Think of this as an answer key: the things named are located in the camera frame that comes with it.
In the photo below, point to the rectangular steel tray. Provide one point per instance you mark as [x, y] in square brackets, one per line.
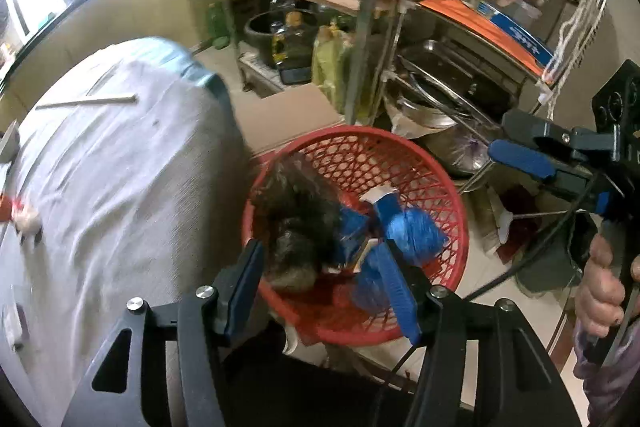
[460, 77]

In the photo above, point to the green plastic bottle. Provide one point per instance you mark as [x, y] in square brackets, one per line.
[219, 24]

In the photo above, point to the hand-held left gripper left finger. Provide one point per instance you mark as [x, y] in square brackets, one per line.
[245, 287]

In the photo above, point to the person's right forearm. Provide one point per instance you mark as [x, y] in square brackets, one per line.
[615, 382]

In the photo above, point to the black bucket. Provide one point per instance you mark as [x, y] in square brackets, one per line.
[257, 37]

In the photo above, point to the person's right hand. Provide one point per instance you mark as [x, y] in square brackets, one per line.
[597, 292]

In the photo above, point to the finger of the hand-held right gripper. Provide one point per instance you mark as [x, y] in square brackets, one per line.
[520, 157]
[545, 132]

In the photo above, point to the cardboard box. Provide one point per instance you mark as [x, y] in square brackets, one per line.
[290, 117]

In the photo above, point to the dark plastic bag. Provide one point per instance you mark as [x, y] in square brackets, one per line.
[300, 217]

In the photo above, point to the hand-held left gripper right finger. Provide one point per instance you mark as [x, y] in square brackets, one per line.
[397, 292]

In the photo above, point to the round steel basin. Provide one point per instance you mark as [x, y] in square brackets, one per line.
[450, 147]

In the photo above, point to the grey tablecloth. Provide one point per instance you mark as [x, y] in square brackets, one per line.
[125, 182]

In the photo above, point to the yellow green bag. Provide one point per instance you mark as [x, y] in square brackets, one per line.
[335, 67]

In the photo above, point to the blue plastic bag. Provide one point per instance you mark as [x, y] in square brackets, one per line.
[415, 232]

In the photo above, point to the orange and blue flat box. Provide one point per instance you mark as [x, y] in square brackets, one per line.
[490, 27]

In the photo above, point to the long wooden stick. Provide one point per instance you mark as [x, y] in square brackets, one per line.
[85, 101]

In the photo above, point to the cooking oil bottle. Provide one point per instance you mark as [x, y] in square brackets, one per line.
[292, 39]

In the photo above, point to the red plastic mesh basket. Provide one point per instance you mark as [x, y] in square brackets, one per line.
[320, 322]

